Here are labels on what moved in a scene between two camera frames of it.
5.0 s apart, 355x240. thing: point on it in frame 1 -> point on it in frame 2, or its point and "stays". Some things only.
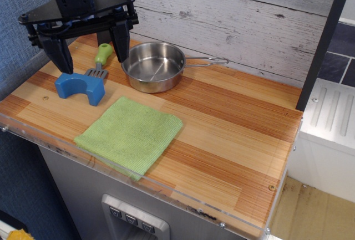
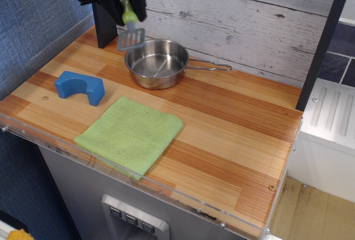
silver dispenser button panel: (128, 221) stays
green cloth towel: (130, 136) stays
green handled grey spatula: (104, 51) -> (133, 37)
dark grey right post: (325, 37) stays
